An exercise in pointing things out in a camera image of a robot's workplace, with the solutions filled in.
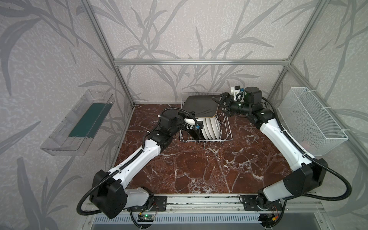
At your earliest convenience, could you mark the black square plate yellow rim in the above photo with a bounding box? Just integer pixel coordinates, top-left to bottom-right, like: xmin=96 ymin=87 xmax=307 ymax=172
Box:
xmin=182 ymin=95 xmax=219 ymax=118

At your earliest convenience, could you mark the floral square plate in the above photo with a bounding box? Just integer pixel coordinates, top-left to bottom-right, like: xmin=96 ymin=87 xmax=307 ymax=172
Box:
xmin=192 ymin=119 xmax=206 ymax=140

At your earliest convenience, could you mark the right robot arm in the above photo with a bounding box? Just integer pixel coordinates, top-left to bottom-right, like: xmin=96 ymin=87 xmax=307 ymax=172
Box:
xmin=212 ymin=87 xmax=328 ymax=205

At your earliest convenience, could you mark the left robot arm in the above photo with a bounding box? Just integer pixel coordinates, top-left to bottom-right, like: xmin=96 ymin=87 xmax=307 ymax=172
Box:
xmin=77 ymin=107 xmax=204 ymax=219

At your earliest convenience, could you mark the pink object in basket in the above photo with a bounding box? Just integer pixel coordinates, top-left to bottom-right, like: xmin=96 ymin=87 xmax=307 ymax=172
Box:
xmin=300 ymin=141 xmax=313 ymax=152

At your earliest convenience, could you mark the green circuit board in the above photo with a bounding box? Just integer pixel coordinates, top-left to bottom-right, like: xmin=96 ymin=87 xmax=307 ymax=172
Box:
xmin=138 ymin=213 xmax=155 ymax=222

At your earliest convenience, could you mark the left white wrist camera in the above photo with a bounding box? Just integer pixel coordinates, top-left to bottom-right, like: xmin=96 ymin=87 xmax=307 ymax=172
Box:
xmin=184 ymin=118 xmax=200 ymax=129

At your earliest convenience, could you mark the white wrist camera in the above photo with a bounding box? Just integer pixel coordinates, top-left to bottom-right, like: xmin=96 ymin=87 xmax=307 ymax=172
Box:
xmin=230 ymin=85 xmax=244 ymax=102
xmin=184 ymin=118 xmax=200 ymax=129

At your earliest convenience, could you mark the white wire dish rack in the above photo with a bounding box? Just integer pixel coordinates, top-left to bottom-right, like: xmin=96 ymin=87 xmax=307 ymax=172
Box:
xmin=180 ymin=92 xmax=232 ymax=142

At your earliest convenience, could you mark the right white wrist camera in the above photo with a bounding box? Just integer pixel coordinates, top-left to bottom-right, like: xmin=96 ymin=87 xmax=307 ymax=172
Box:
xmin=230 ymin=85 xmax=244 ymax=102

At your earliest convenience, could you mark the white mesh wall basket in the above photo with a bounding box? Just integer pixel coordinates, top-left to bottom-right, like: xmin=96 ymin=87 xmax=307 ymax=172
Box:
xmin=278 ymin=87 xmax=348 ymax=157

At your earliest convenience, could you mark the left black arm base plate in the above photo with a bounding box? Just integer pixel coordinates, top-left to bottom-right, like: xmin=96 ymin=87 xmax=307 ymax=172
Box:
xmin=131 ymin=195 xmax=168 ymax=212

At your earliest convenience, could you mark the aluminium mounting rail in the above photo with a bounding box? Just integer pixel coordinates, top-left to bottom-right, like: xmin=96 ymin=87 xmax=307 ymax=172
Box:
xmin=81 ymin=193 xmax=324 ymax=215

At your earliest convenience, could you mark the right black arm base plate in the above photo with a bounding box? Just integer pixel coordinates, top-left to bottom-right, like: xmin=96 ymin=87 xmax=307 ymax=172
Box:
xmin=239 ymin=195 xmax=283 ymax=211

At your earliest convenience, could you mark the aluminium frame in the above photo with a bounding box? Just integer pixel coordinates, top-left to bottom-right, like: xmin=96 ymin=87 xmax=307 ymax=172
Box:
xmin=82 ymin=1 xmax=352 ymax=201

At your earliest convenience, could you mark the clear plastic wall bin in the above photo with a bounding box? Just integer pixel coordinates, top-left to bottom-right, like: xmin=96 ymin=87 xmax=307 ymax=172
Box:
xmin=41 ymin=90 xmax=115 ymax=156

